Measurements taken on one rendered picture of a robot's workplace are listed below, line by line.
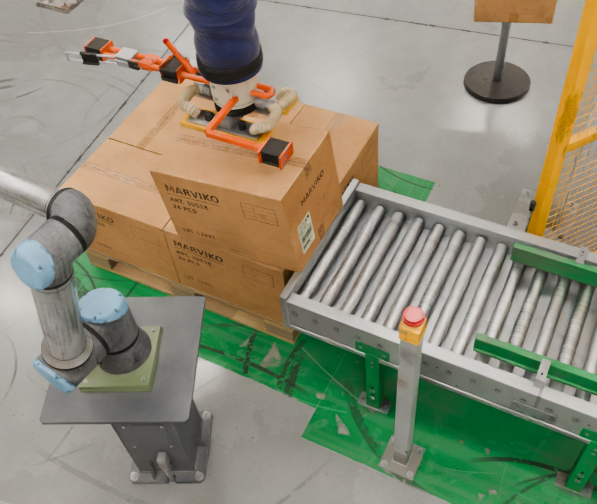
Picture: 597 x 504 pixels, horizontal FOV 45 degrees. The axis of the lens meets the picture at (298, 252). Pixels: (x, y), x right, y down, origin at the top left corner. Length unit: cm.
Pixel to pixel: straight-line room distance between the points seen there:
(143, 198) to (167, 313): 85
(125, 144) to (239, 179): 108
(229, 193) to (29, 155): 220
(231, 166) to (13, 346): 155
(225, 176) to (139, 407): 89
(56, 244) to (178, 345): 89
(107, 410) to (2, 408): 116
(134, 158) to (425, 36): 235
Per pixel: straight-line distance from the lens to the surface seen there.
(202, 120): 264
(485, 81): 466
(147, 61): 277
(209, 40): 240
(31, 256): 177
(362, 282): 287
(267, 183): 263
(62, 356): 222
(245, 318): 345
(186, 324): 259
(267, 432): 317
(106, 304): 234
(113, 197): 339
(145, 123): 373
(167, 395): 245
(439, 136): 429
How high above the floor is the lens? 284
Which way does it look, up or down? 50 degrees down
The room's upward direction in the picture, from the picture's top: 7 degrees counter-clockwise
